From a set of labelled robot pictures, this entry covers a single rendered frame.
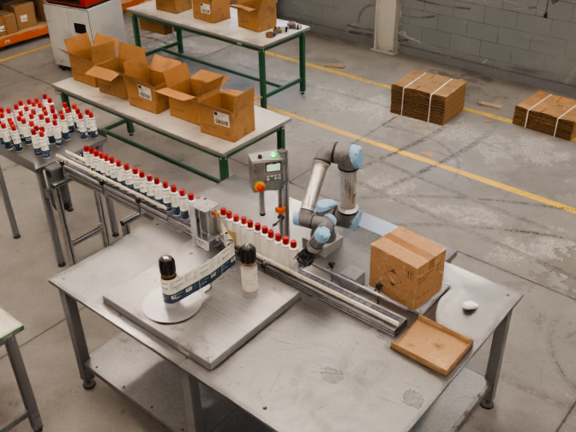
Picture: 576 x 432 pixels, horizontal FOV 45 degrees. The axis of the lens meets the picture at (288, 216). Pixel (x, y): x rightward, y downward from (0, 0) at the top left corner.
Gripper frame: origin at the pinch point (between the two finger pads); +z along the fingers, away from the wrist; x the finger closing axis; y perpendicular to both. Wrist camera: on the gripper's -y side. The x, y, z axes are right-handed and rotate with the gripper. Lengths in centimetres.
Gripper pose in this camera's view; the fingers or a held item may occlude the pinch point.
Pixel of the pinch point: (300, 266)
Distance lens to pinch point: 376.1
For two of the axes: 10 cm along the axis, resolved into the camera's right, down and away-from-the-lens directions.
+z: -3.7, 5.6, 7.4
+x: 6.8, 7.1, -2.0
